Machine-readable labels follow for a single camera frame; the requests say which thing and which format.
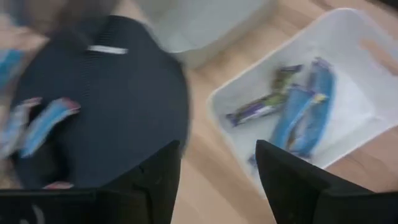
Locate blue white granola bar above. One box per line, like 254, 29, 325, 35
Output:
0, 49, 25, 90

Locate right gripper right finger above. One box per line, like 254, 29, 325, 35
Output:
254, 139, 330, 224

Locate blue granola bar red ends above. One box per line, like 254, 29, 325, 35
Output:
0, 96, 43, 159
20, 96, 81, 158

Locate black round plate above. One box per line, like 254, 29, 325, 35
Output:
9, 15, 191, 190

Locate grey plastic bin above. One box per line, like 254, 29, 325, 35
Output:
135, 0, 276, 68

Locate smoky translucent plastic bin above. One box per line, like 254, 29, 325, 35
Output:
37, 0, 121, 34

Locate white plastic bin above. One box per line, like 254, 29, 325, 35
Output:
206, 7, 398, 195

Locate purple green granola bar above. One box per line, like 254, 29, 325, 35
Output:
225, 64, 304, 128

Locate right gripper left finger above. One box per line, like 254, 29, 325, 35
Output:
96, 139, 182, 224

